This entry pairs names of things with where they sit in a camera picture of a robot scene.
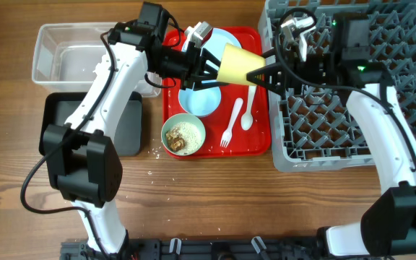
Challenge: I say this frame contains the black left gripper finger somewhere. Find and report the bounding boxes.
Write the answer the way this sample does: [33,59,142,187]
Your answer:
[192,81,228,90]
[199,49,221,78]

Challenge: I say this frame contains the light blue bowl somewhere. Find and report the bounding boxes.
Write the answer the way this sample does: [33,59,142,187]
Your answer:
[178,87,222,118]

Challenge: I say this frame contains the yellow plastic cup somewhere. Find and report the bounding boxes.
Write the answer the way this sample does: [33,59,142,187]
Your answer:
[216,43,266,85]

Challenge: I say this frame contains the green bowl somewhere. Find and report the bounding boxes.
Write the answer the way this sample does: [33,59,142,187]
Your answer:
[161,113,206,157]

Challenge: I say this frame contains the white plastic spoon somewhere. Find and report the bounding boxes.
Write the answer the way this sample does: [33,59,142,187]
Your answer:
[240,85,256,131]

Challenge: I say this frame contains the rice and food scraps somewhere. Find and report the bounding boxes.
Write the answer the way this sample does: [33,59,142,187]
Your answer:
[164,122,203,156]

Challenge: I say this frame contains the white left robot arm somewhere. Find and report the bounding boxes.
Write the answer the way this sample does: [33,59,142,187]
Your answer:
[41,16,214,259]

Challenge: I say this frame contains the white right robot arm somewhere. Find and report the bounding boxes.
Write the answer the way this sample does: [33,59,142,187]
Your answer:
[247,8,416,259]

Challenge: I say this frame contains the grey dishwasher rack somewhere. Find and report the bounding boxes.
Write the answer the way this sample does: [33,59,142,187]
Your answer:
[257,0,416,173]

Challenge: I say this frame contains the black waste tray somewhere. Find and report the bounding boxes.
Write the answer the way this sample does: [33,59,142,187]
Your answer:
[38,92,143,156]

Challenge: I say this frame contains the light blue plate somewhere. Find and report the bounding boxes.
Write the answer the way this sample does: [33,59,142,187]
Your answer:
[201,28,241,60]

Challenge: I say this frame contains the white plastic fork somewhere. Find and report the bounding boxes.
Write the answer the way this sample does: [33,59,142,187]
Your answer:
[220,97,243,148]

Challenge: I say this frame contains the red plastic tray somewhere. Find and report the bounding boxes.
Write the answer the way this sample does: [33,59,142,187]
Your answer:
[161,26,272,160]

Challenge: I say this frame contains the clear plastic bin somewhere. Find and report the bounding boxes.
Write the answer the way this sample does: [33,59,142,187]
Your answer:
[31,23,163,98]

